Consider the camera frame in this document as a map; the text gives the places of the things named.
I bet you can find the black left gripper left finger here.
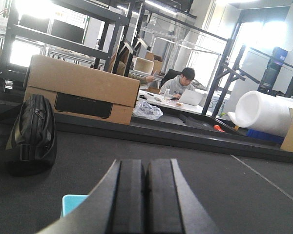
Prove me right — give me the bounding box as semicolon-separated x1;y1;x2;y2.
40;159;145;234

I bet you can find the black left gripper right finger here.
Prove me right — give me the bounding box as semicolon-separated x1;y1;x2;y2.
146;159;220;234

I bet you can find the light blue plastic bin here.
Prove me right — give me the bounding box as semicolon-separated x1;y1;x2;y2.
60;195;88;217

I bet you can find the black shoulder bag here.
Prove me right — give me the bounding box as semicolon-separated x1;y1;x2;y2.
0;94;57;176

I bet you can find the dark grey conveyor belt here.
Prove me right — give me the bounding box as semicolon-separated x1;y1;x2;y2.
0;114;293;234

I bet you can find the clear plastic bag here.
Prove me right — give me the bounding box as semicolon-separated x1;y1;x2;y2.
133;100;163;120

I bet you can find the white laptop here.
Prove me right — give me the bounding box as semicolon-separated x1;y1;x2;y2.
179;89;204;106

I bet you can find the white work table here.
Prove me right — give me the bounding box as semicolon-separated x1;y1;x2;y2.
137;90;203;114

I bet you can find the large cardboard box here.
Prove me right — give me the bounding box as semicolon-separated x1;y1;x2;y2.
24;55;140;124

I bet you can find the seated person in grey hoodie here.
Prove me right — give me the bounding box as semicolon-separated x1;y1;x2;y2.
159;67;195;98

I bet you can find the white foam roll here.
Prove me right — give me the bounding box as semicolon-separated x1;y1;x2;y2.
228;91;293;137

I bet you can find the person in olive sleeve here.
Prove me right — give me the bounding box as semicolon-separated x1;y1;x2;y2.
117;61;154;84

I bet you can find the black metal shelving rack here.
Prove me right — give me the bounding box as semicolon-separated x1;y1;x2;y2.
0;0;235;117

